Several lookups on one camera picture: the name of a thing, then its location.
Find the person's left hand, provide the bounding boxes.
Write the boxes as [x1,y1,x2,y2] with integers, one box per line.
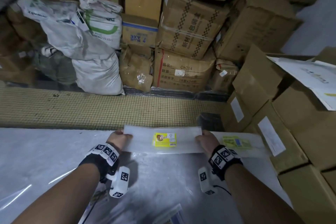
[106,129,134,152]

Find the person's right hand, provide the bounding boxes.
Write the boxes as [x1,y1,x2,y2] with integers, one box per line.
[195,129,221,160]

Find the bag pack with green label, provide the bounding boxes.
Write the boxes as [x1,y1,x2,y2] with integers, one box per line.
[211,132,271,158]

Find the clear bags with labels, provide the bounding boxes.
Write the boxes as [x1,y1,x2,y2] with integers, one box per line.
[0,168,187,224]

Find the person's left forearm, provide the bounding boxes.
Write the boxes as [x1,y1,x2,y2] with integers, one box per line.
[10,163,102,224]

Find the person's right forearm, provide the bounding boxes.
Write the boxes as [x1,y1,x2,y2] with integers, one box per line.
[224,163,305,224]

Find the black wrapped bundle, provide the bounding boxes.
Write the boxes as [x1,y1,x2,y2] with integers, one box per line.
[197,112,226,132]

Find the black marker wristband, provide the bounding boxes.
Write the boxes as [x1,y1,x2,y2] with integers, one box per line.
[78,142,120,181]
[208,144,243,182]

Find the grey table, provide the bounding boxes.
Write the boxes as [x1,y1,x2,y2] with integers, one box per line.
[0,127,293,224]

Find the plain white sack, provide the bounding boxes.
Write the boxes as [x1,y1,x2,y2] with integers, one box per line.
[71,53,124,96]

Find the small labelled brown box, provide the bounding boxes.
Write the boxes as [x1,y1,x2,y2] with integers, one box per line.
[210,58,239,92]

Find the torn brown cardboard box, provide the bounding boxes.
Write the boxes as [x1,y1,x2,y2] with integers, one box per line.
[119,44,154,92]

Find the cardboard box with red print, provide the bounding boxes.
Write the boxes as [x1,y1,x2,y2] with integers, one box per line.
[153,47,216,91]

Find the cardboard boxes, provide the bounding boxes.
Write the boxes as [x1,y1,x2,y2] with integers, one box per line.
[220,44,336,224]

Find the grey-green sack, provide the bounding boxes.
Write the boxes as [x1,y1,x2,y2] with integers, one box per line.
[33,45,78,85]

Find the cardboard box with blue stripe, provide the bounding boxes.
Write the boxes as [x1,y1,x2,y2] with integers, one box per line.
[121,14,159,47]

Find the crumpled white sack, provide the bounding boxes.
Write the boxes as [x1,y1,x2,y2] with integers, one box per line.
[39,16,116,60]

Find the cardboard box with checker pattern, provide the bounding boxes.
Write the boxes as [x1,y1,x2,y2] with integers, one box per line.
[157,0,230,60]

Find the white sack with green print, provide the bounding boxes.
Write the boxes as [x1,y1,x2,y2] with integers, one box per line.
[76,0,124,50]

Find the white cardboard sheet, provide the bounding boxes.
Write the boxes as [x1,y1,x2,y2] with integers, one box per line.
[267,57,336,111]

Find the large brown cardboard box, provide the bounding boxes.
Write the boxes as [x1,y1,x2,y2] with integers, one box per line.
[214,0,302,63]

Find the plain yellowish cardboard box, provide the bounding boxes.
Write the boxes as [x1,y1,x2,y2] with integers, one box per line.
[125,0,163,22]

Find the dark cardboard box red marks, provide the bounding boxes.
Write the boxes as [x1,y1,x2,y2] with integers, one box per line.
[0,6,40,59]

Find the white sack with blue print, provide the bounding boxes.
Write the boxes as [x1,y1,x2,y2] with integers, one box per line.
[17,0,79,21]

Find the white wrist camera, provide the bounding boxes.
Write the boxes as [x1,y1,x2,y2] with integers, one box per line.
[198,166,218,195]
[109,166,131,198]

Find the black camera cable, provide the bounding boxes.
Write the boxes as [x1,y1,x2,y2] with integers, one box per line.
[214,185,231,196]
[84,192,111,224]

